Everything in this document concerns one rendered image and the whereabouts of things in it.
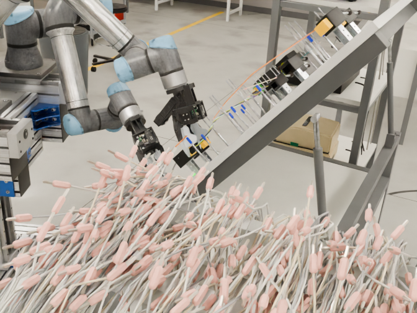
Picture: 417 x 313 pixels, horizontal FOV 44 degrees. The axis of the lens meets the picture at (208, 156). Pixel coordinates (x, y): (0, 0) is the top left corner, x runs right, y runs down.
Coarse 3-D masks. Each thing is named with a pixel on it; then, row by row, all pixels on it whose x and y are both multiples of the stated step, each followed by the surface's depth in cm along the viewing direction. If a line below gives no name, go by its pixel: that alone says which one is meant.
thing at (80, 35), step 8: (80, 32) 476; (88, 32) 485; (40, 40) 471; (48, 40) 464; (80, 40) 472; (88, 40) 490; (40, 48) 477; (48, 48) 468; (80, 48) 476; (48, 56) 472; (80, 56) 479; (80, 64) 483; (56, 72) 478
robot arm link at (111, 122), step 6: (102, 108) 181; (108, 108) 179; (102, 114) 178; (108, 114) 179; (114, 114) 178; (102, 120) 178; (108, 120) 179; (114, 120) 181; (120, 120) 181; (102, 126) 179; (108, 126) 181; (114, 126) 183; (120, 126) 185
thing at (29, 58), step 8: (8, 48) 209; (16, 48) 207; (24, 48) 208; (32, 48) 210; (8, 56) 211; (16, 56) 208; (24, 56) 209; (32, 56) 210; (40, 56) 215; (8, 64) 210; (16, 64) 209; (24, 64) 209; (32, 64) 211; (40, 64) 214
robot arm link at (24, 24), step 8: (16, 8) 207; (24, 8) 206; (32, 8) 207; (16, 16) 202; (24, 16) 203; (32, 16) 206; (40, 16) 208; (8, 24) 203; (16, 24) 203; (24, 24) 204; (32, 24) 206; (40, 24) 208; (8, 32) 205; (16, 32) 204; (24, 32) 205; (32, 32) 208; (40, 32) 210; (8, 40) 207; (16, 40) 206; (24, 40) 207; (32, 40) 209
